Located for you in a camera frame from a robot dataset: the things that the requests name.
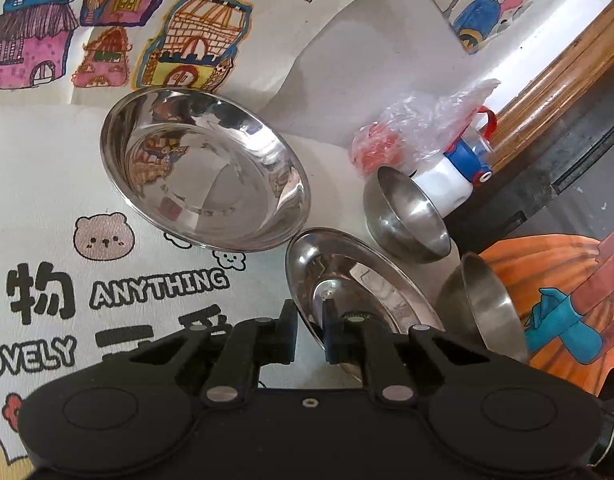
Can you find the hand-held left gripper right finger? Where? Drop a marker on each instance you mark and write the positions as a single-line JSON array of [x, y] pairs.
[[330, 330]]

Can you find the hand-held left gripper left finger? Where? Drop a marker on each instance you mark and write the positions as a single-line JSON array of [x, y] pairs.
[[288, 327]]

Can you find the steel plate with blue sticker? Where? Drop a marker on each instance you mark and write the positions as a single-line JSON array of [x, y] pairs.
[[382, 285]]

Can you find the steel bowl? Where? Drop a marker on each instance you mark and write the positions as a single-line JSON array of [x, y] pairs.
[[487, 305], [394, 227]]

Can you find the large steel plate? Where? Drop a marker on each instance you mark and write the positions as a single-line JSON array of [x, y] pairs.
[[202, 170]]

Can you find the white bottle with blue lid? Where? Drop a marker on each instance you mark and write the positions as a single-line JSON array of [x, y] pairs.
[[444, 185]]

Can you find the red round object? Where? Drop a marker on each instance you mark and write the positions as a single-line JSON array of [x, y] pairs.
[[377, 147]]

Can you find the clear plastic bag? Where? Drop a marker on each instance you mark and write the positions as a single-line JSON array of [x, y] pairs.
[[422, 120]]

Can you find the black panel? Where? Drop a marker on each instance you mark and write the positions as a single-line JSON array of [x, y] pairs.
[[547, 200]]

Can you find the printed white tablecloth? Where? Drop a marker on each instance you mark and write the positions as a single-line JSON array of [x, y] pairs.
[[37, 185]]

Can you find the houses drawing paper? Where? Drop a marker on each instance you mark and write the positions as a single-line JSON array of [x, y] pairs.
[[197, 50]]

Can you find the cartoon figures drawing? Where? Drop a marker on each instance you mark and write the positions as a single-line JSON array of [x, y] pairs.
[[482, 5]]

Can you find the wooden frame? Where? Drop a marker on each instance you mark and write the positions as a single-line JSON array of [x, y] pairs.
[[562, 70]]

